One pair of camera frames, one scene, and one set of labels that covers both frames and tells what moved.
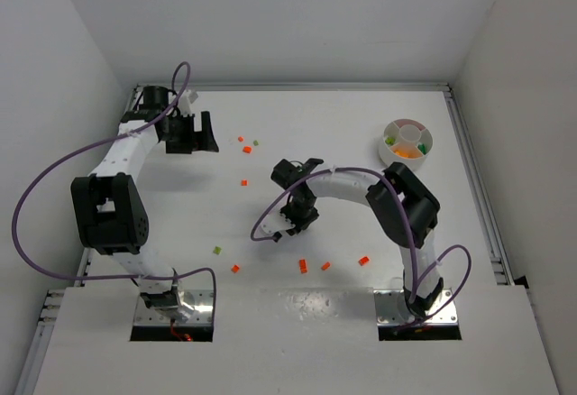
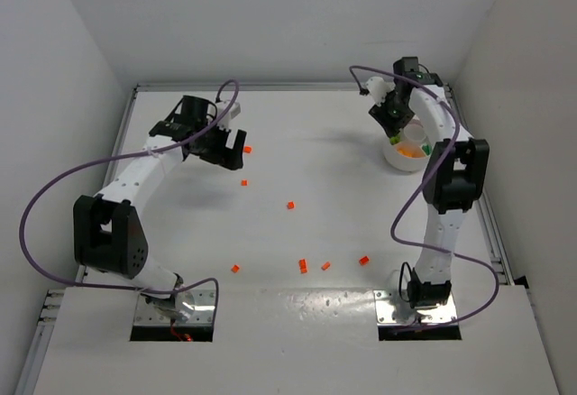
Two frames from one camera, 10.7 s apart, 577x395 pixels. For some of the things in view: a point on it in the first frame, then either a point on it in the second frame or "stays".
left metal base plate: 201,300 stays
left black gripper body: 192,133 to 216,148
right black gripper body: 297,221 to 389,120
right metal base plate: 392,309 stays
